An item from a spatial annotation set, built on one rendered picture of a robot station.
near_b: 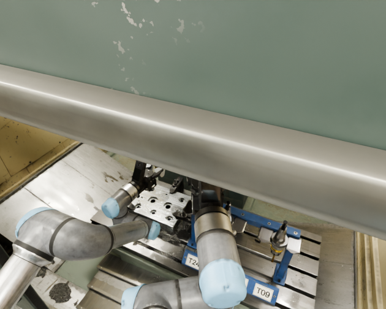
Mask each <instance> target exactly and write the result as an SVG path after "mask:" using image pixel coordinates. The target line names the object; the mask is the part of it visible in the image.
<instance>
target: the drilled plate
mask: <svg viewBox="0 0 386 309"><path fill-rule="evenodd" d="M153 191H154V192H153ZM161 193H162V194H161ZM144 194H145V195H144ZM143 195H144V196H143ZM140 196H141V197H139V198H135V199H134V201H133V202H132V203H133V204H134V205H135V207H136V209H135V210H129V209H128V212H130V213H133V214H135V215H138V216H141V217H144V218H146V219H150V220H151V221H155V222H157V223H159V224H160V226H161V228H163V229H165V230H167V231H170V232H173V233H174V232H175V230H176V228H177V227H178V225H179V223H180V222H181V219H178V218H175V217H174V218H173V219H172V216H173V213H172V212H183V208H184V207H185V206H186V204H187V202H188V201H189V200H191V196H187V195H185V194H182V193H179V192H176V191H175V192H174V193H173V194H171V193H170V189H168V188H165V187H162V186H159V185H156V186H155V188H153V189H152V190H151V191H150V192H149V191H145V190H144V191H143V192H142V193H141V194H140ZM142 198H144V199H142ZM157 198H158V199H157ZM138 200H139V201H138ZM157 200H158V201H157ZM184 200H185V201H184ZM156 201H157V202H156ZM140 202H141V204H140ZM180 202H181V203H180ZM137 203H138V204H137ZM144 204H145V206H144ZM141 205H142V206H141ZM171 207H172V208H171ZM142 209H143V210H142ZM150 209H151V210H150ZM175 210H177V211H175ZM167 214H168V216H167ZM171 215H172V216H171ZM165 217H166V218H165Z"/></svg>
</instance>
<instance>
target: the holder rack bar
mask: <svg viewBox="0 0 386 309"><path fill-rule="evenodd" d="M230 208H231V215H232V216H233V218H234V219H235V217H238V218H241V219H244V220H246V221H247V224H250V225H252V226H255V227H258V228H260V227H261V226H263V227H267V228H269V229H272V230H274V232H277V231H278V229H279V227H280V226H281V225H282V224H281V223H278V222H275V221H272V220H270V219H266V218H264V217H261V216H258V215H255V214H252V213H249V212H246V211H244V210H240V209H238V208H235V207H231V206H230ZM274 232H273V233H274ZM300 234H301V230H299V229H296V228H293V227H290V226H287V235H286V236H287V238H288V236H291V237H295V238H297V239H300Z"/></svg>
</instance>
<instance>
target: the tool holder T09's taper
mask: <svg viewBox="0 0 386 309"><path fill-rule="evenodd" d="M281 226H282V225H281ZM281 226H280V227H279V229H278V231H277V233H276V234H275V235H274V239H275V241H276V242H278V243H285V242H286V235H287V227H286V229H285V230H283V229H282V228H281Z"/></svg>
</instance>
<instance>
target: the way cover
mask: <svg viewBox="0 0 386 309"><path fill-rule="evenodd" d="M97 269H98V272H97V273H96V275H95V276H94V278H93V279H92V280H91V281H90V282H89V284H88V285H87V287H88V289H89V291H88V292H87V293H86V295H85V296H84V298H82V300H81V301H80V303H79V304H78V305H77V306H76V309H121V300H122V296H123V292H124V291H125V290H126V289H127V288H132V287H136V286H140V285H141V284H152V283H158V282H163V281H170V280H169V279H167V278H164V277H162V276H160V275H159V277H158V275H157V274H155V273H152V272H149V271H147V270H145V269H142V268H140V267H137V266H135V265H133V264H130V263H128V262H125V261H122V260H121V258H120V257H117V256H114V255H112V254H110V253H108V254H107V255H106V256H105V257H104V258H103V260H102V261H101V262H100V263H99V265H97Z"/></svg>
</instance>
